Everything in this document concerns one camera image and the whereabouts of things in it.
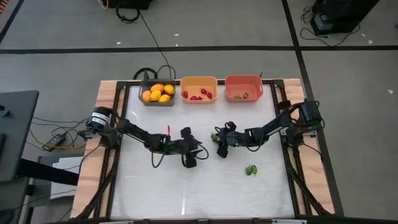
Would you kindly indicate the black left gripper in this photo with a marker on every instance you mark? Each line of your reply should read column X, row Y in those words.
column 189, row 149

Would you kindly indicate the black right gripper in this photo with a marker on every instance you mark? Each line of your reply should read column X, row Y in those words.
column 228, row 140

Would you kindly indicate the salmon orange plastic basket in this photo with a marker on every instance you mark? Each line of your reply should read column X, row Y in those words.
column 244, row 85

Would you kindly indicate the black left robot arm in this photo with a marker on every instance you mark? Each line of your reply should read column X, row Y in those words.
column 136, row 132

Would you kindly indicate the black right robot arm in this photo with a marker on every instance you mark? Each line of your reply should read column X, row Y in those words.
column 270, row 126

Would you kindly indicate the pink tag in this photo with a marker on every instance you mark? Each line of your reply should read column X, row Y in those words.
column 168, row 130

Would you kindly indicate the yellow-orange plastic basket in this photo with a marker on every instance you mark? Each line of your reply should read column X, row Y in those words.
column 199, row 82

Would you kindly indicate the grey translucent plastic basket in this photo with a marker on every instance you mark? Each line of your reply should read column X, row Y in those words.
column 155, row 104

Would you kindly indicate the white box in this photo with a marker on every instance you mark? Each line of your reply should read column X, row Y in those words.
column 66, row 163

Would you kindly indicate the black power adapter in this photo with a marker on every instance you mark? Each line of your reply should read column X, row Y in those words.
column 55, row 141

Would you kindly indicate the black desk leg bar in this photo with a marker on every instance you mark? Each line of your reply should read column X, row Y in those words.
column 46, row 172

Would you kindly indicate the black floor equipment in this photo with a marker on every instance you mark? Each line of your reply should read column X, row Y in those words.
column 130, row 3

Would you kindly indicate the black computer tower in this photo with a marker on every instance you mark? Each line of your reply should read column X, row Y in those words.
column 339, row 15

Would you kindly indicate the grey desk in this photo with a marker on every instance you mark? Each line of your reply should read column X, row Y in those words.
column 18, row 133

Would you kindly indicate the orange striped object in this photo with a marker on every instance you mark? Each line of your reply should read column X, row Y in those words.
column 2, row 4

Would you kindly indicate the black aluminium table frame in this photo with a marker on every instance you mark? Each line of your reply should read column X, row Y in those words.
column 111, row 186

